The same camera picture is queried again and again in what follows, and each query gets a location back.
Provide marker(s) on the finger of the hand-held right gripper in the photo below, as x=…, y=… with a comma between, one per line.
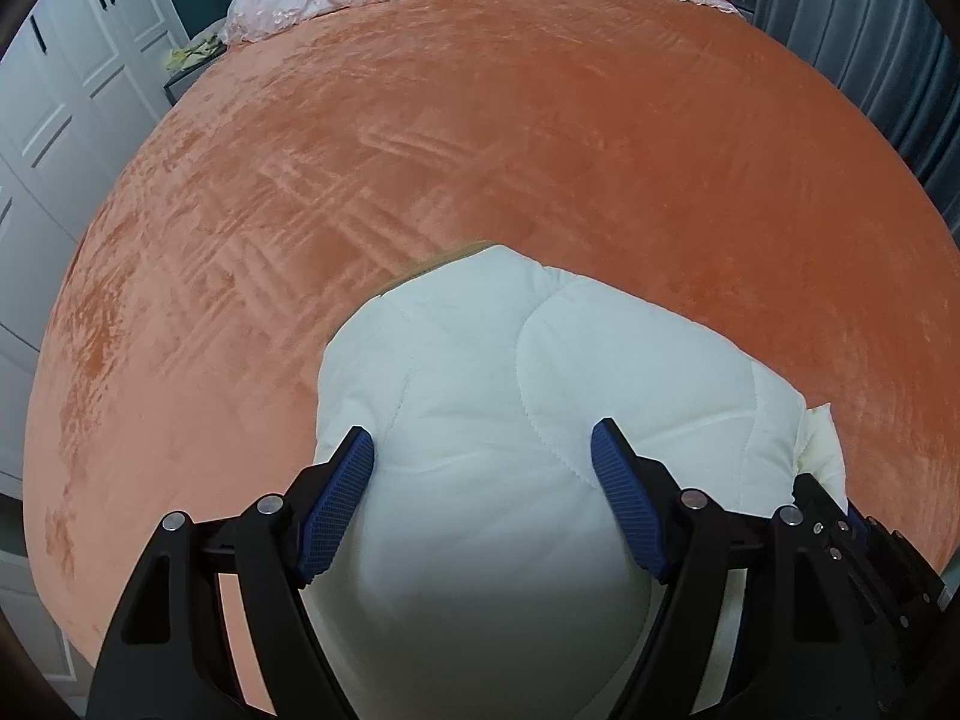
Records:
x=829, y=510

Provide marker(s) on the grey curtain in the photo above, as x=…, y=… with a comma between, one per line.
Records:
x=847, y=22

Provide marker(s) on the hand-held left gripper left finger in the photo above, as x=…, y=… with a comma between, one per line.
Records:
x=337, y=495

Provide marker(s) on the cream quilted jacket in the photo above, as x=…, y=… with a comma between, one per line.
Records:
x=465, y=375

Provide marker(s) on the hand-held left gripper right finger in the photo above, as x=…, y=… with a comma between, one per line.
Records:
x=626, y=495

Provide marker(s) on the orange velvet bed blanket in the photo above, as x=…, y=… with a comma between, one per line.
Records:
x=450, y=150

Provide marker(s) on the dark nightstand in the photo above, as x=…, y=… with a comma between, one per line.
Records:
x=187, y=79

